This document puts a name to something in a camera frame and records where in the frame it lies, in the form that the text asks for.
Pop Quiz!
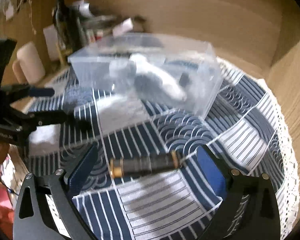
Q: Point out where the dark wine bottle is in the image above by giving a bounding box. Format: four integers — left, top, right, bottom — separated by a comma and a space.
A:
53, 0, 81, 53

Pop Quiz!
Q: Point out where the blue white patterned tablecloth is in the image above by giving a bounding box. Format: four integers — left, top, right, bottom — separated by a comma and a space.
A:
27, 59, 300, 239

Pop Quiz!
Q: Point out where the white folded card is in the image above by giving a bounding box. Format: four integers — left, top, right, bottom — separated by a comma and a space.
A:
112, 18, 134, 37

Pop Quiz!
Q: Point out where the white facial massager device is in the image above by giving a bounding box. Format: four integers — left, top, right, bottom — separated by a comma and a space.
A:
109, 54, 187, 102

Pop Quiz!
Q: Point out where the clear plastic organizer box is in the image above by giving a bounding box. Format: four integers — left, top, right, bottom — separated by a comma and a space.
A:
68, 33, 223, 118

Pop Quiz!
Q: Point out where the white handwritten note paper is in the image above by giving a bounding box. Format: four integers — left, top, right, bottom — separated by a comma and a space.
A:
43, 24, 58, 61

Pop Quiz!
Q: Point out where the black gold cylindrical tube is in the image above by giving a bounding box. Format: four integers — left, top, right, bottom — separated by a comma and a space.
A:
109, 151, 182, 178

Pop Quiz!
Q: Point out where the stack of papers and books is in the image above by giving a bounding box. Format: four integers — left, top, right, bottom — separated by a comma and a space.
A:
70, 0, 146, 46

